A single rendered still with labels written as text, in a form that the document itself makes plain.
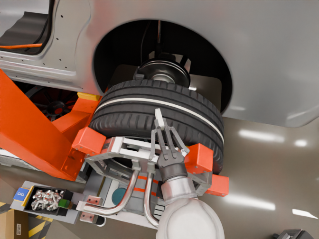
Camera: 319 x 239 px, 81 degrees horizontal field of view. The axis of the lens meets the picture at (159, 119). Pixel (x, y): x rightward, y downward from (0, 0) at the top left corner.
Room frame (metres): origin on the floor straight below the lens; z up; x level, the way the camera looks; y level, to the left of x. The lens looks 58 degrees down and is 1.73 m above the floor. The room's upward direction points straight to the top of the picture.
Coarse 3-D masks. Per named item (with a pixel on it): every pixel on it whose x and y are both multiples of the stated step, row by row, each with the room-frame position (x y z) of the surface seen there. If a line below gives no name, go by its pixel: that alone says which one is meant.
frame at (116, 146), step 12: (108, 144) 0.30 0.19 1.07; (120, 144) 0.28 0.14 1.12; (132, 144) 0.28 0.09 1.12; (144, 144) 0.28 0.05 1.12; (156, 144) 0.28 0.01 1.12; (84, 156) 0.29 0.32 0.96; (96, 156) 0.27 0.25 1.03; (108, 156) 0.25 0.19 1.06; (120, 156) 0.24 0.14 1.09; (132, 156) 0.23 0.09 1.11; (144, 156) 0.23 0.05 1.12; (156, 156) 0.23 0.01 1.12; (96, 168) 0.28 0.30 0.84; (108, 168) 0.31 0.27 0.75; (120, 180) 0.26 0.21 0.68; (204, 180) 0.18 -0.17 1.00; (204, 192) 0.17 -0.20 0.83
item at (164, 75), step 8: (144, 64) 0.86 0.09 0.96; (152, 64) 0.83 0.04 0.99; (160, 64) 0.82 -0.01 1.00; (168, 64) 0.81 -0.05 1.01; (176, 64) 0.82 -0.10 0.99; (144, 72) 0.84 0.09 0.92; (152, 72) 0.83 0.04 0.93; (160, 72) 0.82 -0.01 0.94; (168, 72) 0.81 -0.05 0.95; (176, 72) 0.80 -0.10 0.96; (184, 72) 0.81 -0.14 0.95; (160, 80) 0.77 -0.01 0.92; (168, 80) 0.78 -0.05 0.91; (176, 80) 0.80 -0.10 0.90; (184, 80) 0.79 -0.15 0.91
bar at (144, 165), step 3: (141, 150) 0.27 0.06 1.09; (144, 150) 0.27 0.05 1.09; (147, 150) 0.27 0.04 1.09; (147, 153) 0.25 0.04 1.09; (141, 162) 0.23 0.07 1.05; (144, 162) 0.23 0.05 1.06; (141, 165) 0.23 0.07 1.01; (144, 165) 0.23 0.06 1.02; (147, 165) 0.23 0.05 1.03; (144, 168) 0.23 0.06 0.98; (144, 171) 0.23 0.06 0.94
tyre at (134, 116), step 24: (120, 96) 0.48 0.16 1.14; (144, 96) 0.45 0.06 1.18; (168, 96) 0.45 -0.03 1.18; (192, 96) 0.47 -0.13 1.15; (96, 120) 0.39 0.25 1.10; (120, 120) 0.35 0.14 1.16; (144, 120) 0.34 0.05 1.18; (168, 120) 0.34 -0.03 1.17; (192, 120) 0.36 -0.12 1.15; (216, 120) 0.41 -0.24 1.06; (192, 144) 0.28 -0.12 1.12; (216, 144) 0.31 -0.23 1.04; (120, 168) 0.35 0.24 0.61; (216, 168) 0.25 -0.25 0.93
